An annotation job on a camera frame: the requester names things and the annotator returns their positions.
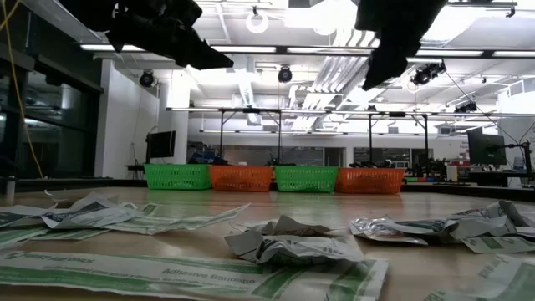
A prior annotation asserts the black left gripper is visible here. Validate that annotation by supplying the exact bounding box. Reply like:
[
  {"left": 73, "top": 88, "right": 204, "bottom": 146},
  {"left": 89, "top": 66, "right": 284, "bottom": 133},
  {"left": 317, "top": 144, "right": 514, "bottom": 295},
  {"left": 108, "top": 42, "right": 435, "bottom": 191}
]
[{"left": 106, "top": 0, "right": 234, "bottom": 71}]

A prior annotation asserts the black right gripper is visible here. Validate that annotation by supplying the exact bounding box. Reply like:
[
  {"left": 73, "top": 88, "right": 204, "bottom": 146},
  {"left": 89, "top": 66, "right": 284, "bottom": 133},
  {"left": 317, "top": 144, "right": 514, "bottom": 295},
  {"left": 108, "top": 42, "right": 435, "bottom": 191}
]
[{"left": 354, "top": 0, "right": 448, "bottom": 92}]

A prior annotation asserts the long ceiling light strip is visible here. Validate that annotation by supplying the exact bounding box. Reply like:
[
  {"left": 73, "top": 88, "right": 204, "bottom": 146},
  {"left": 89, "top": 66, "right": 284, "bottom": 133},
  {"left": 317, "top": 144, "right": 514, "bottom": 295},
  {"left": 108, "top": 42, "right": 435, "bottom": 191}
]
[
  {"left": 286, "top": 46, "right": 374, "bottom": 55},
  {"left": 415, "top": 48, "right": 484, "bottom": 58},
  {"left": 211, "top": 45, "right": 278, "bottom": 54},
  {"left": 492, "top": 50, "right": 535, "bottom": 59},
  {"left": 79, "top": 43, "right": 145, "bottom": 52}
]

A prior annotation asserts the round pendant lamp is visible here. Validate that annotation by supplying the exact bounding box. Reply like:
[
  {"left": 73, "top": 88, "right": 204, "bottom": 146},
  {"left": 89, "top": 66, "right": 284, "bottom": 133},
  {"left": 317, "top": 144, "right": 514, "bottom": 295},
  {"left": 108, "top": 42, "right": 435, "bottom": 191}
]
[{"left": 245, "top": 8, "right": 270, "bottom": 34}]

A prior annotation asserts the black monitor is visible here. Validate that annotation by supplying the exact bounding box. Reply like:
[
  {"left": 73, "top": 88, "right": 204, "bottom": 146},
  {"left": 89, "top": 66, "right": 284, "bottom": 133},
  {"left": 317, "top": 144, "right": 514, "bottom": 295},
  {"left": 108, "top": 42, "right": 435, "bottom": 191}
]
[
  {"left": 145, "top": 130, "right": 176, "bottom": 159},
  {"left": 466, "top": 127, "right": 507, "bottom": 166}
]

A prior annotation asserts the orange plastic basket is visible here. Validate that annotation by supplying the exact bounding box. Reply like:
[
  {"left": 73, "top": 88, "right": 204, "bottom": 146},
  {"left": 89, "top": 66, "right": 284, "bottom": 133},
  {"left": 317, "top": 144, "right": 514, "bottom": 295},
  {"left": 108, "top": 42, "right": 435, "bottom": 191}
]
[
  {"left": 335, "top": 167, "right": 406, "bottom": 195},
  {"left": 208, "top": 165, "right": 275, "bottom": 193}
]

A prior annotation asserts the green plastic basket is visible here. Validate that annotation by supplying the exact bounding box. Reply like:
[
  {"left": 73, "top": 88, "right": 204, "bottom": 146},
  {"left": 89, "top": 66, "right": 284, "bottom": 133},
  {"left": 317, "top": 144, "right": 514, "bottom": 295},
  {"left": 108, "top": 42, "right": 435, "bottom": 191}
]
[
  {"left": 274, "top": 166, "right": 339, "bottom": 193},
  {"left": 144, "top": 163, "right": 212, "bottom": 191}
]

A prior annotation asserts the dark side desk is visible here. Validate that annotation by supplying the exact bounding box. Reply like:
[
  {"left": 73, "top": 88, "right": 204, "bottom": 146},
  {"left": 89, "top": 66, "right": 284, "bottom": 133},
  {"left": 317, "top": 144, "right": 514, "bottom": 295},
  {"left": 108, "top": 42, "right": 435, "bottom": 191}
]
[{"left": 124, "top": 163, "right": 146, "bottom": 181}]

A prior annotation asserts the green striped bandage wrapper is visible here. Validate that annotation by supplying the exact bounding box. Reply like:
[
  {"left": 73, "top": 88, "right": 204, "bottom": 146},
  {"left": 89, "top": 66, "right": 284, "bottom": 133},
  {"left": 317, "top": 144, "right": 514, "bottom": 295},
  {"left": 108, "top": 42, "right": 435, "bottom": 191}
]
[
  {"left": 134, "top": 202, "right": 162, "bottom": 217},
  {"left": 0, "top": 227, "right": 110, "bottom": 251},
  {"left": 0, "top": 249, "right": 390, "bottom": 301},
  {"left": 104, "top": 202, "right": 251, "bottom": 236},
  {"left": 424, "top": 253, "right": 535, "bottom": 301},
  {"left": 461, "top": 236, "right": 535, "bottom": 255}
]

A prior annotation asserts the grey cup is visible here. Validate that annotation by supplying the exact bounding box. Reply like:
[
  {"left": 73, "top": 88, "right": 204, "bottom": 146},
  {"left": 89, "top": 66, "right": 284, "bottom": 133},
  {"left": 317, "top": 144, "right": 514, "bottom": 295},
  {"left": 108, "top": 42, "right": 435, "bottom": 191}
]
[{"left": 3, "top": 175, "right": 17, "bottom": 202}]

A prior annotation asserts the black background rig frame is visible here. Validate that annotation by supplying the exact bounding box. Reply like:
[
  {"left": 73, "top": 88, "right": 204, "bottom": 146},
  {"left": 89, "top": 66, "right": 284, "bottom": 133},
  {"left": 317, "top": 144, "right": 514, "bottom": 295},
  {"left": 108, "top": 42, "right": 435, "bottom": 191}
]
[
  {"left": 367, "top": 111, "right": 430, "bottom": 168},
  {"left": 217, "top": 107, "right": 285, "bottom": 166}
]

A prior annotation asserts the silver ventilation duct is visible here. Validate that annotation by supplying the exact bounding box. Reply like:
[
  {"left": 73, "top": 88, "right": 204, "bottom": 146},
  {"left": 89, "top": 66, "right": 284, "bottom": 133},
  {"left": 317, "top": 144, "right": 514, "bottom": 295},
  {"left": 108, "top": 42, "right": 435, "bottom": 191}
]
[{"left": 313, "top": 8, "right": 461, "bottom": 99}]

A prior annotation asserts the yellow hanging cable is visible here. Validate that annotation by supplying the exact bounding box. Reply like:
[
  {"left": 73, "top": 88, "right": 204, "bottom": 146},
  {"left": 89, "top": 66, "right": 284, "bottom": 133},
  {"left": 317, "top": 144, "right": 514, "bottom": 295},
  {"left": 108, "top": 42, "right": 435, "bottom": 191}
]
[{"left": 0, "top": 0, "right": 45, "bottom": 180}]

